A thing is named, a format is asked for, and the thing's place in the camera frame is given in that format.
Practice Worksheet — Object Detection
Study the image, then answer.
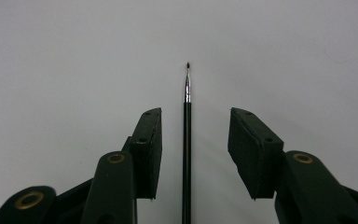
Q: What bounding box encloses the thin black makeup brush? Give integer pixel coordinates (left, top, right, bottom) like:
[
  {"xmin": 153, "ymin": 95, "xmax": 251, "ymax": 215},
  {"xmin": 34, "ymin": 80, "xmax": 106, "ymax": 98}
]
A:
[{"xmin": 182, "ymin": 62, "xmax": 193, "ymax": 224}]

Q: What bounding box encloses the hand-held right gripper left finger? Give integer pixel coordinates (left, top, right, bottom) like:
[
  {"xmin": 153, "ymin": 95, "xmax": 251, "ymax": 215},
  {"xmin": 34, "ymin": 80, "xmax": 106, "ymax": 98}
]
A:
[{"xmin": 128, "ymin": 107, "xmax": 163, "ymax": 201}]

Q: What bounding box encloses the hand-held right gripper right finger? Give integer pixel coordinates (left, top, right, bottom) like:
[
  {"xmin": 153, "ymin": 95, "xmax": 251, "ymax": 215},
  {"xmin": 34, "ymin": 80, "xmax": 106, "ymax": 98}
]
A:
[{"xmin": 227, "ymin": 106, "xmax": 284, "ymax": 201}]

